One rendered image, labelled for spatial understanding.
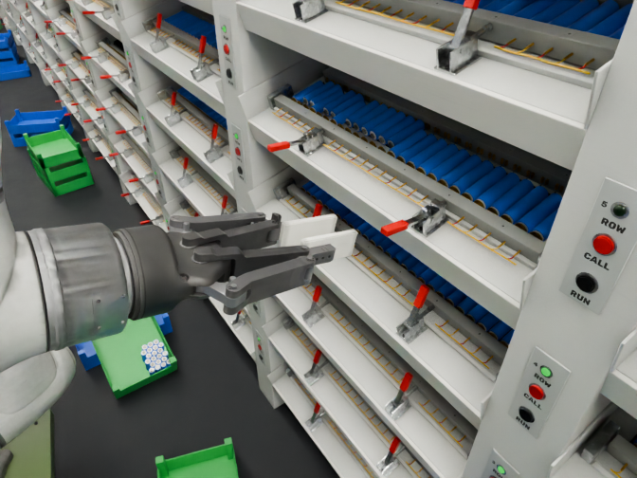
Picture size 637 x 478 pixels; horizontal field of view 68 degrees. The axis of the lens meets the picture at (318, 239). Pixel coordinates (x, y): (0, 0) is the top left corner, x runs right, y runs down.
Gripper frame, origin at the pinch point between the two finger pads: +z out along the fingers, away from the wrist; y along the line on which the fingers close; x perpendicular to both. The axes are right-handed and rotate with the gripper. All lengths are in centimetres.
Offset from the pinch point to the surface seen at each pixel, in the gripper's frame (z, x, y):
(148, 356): 12, -91, -78
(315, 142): 17.8, 0.5, -25.4
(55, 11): 24, -18, -254
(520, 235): 20.0, 3.3, 10.9
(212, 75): 20, 0, -68
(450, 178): 22.8, 4.1, -2.2
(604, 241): 12.0, 9.8, 20.9
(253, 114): 17.1, -1.0, -44.1
